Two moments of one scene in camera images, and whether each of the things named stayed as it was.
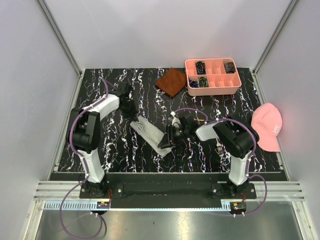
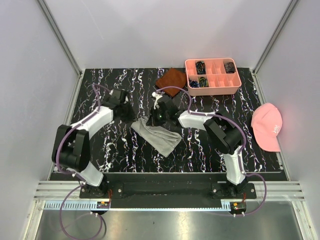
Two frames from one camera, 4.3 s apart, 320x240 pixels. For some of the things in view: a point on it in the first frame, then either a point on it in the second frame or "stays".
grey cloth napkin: x=151 y=134 stays
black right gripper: x=165 y=142 → x=152 y=121
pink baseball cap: x=266 y=123 stays
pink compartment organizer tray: x=210 y=76 stays
